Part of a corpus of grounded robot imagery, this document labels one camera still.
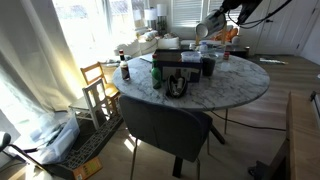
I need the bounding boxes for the orange cardboard box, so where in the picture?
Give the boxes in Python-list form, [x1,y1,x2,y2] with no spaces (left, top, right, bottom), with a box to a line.
[72,156,104,180]

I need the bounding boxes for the white table lamp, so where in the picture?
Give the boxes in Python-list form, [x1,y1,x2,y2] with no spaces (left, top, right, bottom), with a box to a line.
[156,3,168,33]
[143,8,158,31]

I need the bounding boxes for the black mug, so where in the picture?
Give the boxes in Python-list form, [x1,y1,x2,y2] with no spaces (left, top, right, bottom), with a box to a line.
[165,73,189,100]

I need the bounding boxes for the dark sauce bottle red cap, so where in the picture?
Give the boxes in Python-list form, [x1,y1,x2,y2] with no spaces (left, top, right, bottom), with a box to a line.
[118,49,131,82]

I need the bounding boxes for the black floor cable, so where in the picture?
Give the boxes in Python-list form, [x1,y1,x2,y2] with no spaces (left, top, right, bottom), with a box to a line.
[209,109,288,133]

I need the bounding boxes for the clear plastic storage bin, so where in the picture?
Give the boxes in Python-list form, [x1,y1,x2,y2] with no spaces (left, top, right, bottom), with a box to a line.
[27,112,81,165]

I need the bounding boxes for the green glass bottle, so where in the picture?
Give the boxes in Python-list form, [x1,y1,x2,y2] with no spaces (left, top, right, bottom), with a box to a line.
[151,53,164,90]

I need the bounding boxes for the blue cap plastic bottle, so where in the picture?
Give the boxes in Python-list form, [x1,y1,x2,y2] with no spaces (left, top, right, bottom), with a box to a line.
[198,41,210,55]

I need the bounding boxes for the silver metal cup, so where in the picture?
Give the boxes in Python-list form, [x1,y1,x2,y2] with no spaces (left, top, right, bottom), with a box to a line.
[194,9,228,40]

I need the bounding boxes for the white curtain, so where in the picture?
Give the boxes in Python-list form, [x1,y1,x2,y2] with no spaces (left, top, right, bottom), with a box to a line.
[0,0,88,134]

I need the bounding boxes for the dark cardboard box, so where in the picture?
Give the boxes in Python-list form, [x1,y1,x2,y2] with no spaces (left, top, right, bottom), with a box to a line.
[154,48,204,83]

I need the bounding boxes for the dark patterned floor mat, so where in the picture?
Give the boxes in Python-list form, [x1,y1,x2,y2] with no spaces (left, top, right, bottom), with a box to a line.
[42,113,125,180]

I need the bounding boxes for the small white wooden chair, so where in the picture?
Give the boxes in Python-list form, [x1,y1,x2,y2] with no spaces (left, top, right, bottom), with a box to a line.
[68,78,113,131]

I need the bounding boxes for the grey upholstered chair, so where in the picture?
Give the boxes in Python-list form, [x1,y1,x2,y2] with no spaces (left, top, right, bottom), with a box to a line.
[118,94,214,180]

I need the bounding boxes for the white door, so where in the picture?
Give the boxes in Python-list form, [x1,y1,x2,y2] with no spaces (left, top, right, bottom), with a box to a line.
[254,0,316,56]

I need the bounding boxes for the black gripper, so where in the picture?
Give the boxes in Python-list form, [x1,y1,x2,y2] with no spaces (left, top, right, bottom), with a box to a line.
[219,0,265,26]

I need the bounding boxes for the natural wood chair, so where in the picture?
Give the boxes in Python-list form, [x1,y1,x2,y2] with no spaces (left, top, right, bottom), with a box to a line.
[80,61,122,113]

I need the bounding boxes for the wooden desk with black base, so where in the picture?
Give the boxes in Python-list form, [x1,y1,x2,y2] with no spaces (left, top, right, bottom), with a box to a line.
[247,91,320,180]

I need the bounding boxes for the white sofa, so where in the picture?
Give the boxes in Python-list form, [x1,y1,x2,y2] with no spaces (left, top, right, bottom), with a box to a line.
[114,29,198,58]

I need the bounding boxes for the clear cup with dark contents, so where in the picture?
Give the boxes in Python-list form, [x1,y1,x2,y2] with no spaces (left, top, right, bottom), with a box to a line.
[201,55,218,77]

